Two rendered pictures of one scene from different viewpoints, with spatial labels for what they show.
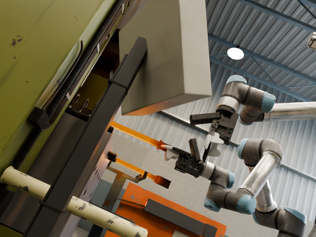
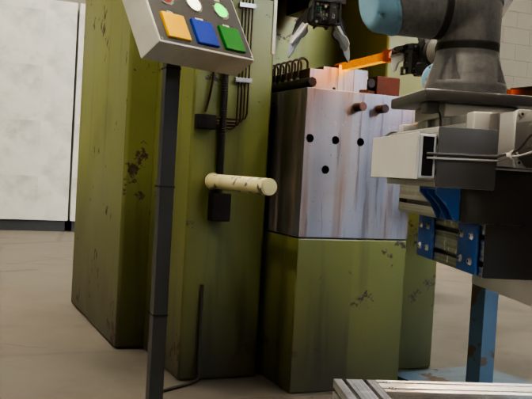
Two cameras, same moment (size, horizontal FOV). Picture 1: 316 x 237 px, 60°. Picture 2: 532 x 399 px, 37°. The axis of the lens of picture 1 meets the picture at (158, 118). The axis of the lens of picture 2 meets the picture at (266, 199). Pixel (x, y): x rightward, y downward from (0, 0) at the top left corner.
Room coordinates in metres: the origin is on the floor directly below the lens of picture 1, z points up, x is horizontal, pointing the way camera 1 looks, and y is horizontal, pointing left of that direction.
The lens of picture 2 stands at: (0.04, -1.97, 0.66)
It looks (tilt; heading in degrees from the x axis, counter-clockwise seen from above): 2 degrees down; 66
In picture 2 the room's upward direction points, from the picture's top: 3 degrees clockwise
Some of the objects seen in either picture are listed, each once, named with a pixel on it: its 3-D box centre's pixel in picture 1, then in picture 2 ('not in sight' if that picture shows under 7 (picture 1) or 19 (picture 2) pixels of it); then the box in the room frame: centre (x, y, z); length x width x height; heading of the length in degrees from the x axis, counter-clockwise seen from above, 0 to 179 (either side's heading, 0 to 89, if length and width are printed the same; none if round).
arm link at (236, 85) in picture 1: (234, 90); not in sight; (0.93, -0.23, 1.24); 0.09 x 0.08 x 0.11; 80
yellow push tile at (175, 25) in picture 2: not in sight; (174, 27); (0.61, -0.04, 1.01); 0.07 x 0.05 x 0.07; 25
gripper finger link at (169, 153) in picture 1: (169, 153); (395, 60); (1.21, -0.11, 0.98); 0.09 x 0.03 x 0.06; 93
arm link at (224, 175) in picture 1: (221, 177); not in sight; (1.23, -0.38, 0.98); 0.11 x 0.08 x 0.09; 90
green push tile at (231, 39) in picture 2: not in sight; (230, 39); (0.79, 0.05, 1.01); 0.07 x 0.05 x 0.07; 25
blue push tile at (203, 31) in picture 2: not in sight; (203, 34); (0.70, 0.00, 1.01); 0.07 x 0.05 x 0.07; 25
